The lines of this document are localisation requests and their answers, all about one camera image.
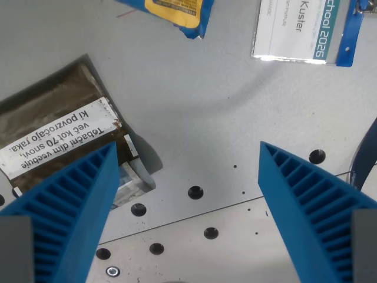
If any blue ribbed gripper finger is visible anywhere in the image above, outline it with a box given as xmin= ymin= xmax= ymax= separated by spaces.
xmin=257 ymin=140 xmax=377 ymax=283
xmin=0 ymin=141 xmax=121 ymax=283

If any blue and yellow snack bag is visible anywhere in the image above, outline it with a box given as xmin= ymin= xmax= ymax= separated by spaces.
xmin=114 ymin=0 xmax=216 ymax=40

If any brown tobacco pouch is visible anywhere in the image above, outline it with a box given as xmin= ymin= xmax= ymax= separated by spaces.
xmin=0 ymin=53 xmax=163 ymax=210

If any white name badge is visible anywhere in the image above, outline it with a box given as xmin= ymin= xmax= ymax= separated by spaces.
xmin=251 ymin=0 xmax=348 ymax=67

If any dark blue curved strap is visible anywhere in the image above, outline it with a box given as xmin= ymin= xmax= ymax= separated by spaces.
xmin=350 ymin=117 xmax=377 ymax=189

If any blue badge lanyard strap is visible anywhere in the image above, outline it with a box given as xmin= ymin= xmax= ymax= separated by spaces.
xmin=336 ymin=0 xmax=369 ymax=68

